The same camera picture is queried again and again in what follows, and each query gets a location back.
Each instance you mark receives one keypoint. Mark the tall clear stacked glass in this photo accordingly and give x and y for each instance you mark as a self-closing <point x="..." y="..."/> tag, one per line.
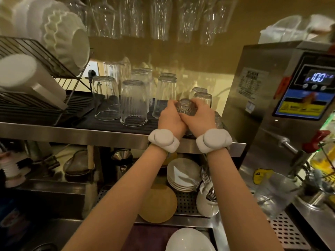
<point x="165" y="94"/>

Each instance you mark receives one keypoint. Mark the plain clear drinking glass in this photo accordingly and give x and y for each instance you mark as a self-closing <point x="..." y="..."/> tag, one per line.
<point x="106" y="99"/>

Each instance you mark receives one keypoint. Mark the white cutlery holder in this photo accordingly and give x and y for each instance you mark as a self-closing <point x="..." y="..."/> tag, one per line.
<point x="205" y="205"/>

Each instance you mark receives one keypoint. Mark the stack of white scalloped bowls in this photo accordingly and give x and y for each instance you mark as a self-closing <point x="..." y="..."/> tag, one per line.
<point x="57" y="31"/>

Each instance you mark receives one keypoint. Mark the white ceramic jug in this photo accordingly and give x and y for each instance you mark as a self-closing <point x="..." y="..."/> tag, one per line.
<point x="26" y="75"/>

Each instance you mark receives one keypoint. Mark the person's right hand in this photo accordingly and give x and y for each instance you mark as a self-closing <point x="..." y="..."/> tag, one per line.
<point x="202" y="120"/>

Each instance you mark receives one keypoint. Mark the stainless steel shelf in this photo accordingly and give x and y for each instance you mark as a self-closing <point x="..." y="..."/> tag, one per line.
<point x="78" y="134"/>

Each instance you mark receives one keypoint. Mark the ribbed clear drinking glass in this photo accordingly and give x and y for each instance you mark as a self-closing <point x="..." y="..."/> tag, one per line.
<point x="134" y="104"/>
<point x="142" y="75"/>

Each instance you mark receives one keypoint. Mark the small textured glass tumbler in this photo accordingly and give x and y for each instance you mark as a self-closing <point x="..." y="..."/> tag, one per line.
<point x="185" y="107"/>
<point x="219" y="121"/>

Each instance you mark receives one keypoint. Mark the perforated steel drain tray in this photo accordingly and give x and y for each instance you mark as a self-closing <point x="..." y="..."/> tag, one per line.
<point x="288" y="231"/>
<point x="187" y="202"/>

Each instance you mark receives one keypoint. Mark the person's right fingers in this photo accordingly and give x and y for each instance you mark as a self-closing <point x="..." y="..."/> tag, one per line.
<point x="201" y="104"/>

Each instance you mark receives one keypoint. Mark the black power plug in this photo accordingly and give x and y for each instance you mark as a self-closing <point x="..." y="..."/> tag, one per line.
<point x="91" y="75"/>

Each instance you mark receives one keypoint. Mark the steel mesh strainer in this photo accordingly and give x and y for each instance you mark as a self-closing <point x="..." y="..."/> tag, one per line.
<point x="77" y="165"/>

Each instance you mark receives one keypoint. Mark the white right wrist tracker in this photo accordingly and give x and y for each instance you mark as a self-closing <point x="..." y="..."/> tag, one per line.
<point x="213" y="139"/>

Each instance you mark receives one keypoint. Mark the bunch of steel forks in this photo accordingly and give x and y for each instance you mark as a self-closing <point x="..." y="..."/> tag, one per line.
<point x="206" y="180"/>

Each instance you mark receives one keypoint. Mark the stack of white plates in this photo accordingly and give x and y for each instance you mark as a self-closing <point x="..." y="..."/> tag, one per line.
<point x="183" y="175"/>

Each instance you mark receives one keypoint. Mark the white left wrist tracker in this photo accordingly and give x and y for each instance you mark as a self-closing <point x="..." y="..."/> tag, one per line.
<point x="163" y="139"/>

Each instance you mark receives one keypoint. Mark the white bowl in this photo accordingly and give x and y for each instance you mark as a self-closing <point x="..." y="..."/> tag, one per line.
<point x="189" y="240"/>

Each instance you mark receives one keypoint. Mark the steel funnel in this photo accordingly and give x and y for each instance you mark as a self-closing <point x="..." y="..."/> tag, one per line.
<point x="121" y="155"/>

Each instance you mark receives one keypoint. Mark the stainless steel water boiler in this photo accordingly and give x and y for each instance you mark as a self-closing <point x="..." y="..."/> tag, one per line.
<point x="274" y="107"/>

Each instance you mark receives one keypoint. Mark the white wrist tracker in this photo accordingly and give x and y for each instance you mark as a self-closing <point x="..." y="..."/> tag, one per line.
<point x="163" y="139"/>
<point x="213" y="139"/>

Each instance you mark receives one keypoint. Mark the white and pink bottle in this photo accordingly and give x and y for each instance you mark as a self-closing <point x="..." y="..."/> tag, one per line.
<point x="11" y="169"/>

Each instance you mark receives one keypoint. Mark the person's left forearm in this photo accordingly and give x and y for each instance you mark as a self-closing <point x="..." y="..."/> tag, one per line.
<point x="120" y="201"/>

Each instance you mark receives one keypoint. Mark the person's left hand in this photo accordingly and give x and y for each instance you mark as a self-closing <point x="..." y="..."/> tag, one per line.
<point x="168" y="118"/>

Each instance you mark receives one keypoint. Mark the short clear glass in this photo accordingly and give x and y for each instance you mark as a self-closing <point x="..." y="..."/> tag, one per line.
<point x="204" y="98"/>
<point x="196" y="90"/>

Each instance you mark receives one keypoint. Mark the clear plastic containers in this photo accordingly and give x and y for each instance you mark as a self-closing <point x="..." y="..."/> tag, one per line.
<point x="295" y="28"/>

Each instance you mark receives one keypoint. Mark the row of hanging clear glasses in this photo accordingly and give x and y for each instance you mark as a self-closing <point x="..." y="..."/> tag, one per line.
<point x="159" y="18"/>

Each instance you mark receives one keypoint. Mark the clear plastic measuring jug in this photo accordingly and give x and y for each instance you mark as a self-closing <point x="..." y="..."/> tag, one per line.
<point x="274" y="196"/>

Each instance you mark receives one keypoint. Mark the person's right forearm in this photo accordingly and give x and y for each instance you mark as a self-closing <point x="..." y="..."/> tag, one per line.
<point x="235" y="201"/>

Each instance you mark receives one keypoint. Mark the person's left fingers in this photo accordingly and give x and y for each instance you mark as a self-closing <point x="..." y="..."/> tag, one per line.
<point x="172" y="105"/>

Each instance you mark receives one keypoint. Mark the steel pot with plant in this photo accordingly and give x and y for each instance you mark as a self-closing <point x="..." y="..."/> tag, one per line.
<point x="316" y="190"/>

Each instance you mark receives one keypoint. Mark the round tan plate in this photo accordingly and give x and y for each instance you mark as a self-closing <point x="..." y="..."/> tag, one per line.
<point x="158" y="203"/>

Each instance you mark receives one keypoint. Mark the black ribbed drying mat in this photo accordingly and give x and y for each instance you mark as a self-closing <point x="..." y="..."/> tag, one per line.
<point x="86" y="120"/>

